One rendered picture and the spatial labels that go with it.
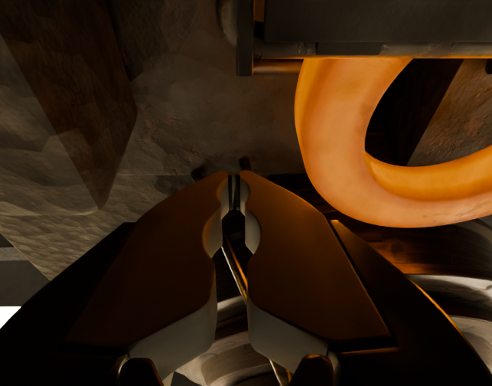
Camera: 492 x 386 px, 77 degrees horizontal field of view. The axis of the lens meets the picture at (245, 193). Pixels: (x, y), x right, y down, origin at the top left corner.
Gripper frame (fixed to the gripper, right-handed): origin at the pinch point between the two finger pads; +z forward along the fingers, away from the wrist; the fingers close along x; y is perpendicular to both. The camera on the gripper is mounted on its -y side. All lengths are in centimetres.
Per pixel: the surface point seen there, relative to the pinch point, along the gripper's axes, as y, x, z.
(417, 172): 3.8, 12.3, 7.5
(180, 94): -0.5, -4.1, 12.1
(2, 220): 19.2, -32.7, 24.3
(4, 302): 566, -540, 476
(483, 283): 13.3, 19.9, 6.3
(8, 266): 539, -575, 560
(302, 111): -1.5, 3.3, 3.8
